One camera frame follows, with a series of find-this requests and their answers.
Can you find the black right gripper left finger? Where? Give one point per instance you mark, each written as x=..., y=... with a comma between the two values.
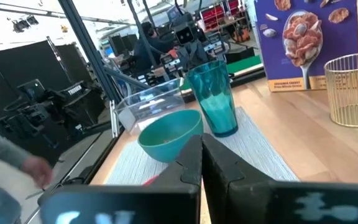
x=166, y=202

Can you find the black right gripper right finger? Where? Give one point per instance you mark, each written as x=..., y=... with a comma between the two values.
x=244, y=202

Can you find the clear plastic container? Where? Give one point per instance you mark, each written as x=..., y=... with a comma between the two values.
x=148, y=105

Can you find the teal glass tumbler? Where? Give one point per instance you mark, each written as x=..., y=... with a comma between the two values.
x=216, y=109

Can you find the purple cereal bag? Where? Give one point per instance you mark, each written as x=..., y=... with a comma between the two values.
x=337, y=46

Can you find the red parts bin rack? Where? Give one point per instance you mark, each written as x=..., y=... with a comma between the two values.
x=216, y=15

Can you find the person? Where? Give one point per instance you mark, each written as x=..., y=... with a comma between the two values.
x=148, y=49

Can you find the grey woven placemat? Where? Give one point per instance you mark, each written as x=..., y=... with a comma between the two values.
x=259, y=155

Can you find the black computer monitor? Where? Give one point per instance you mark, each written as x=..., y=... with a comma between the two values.
x=123, y=43

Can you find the teal bowl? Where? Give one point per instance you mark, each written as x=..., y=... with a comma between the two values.
x=166, y=137

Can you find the green floor mat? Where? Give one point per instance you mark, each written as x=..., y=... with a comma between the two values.
x=244, y=63

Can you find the person's hand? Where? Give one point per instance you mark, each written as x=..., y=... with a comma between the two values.
x=37, y=171

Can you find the black backdrop panel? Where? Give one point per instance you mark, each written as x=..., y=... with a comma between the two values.
x=17, y=65

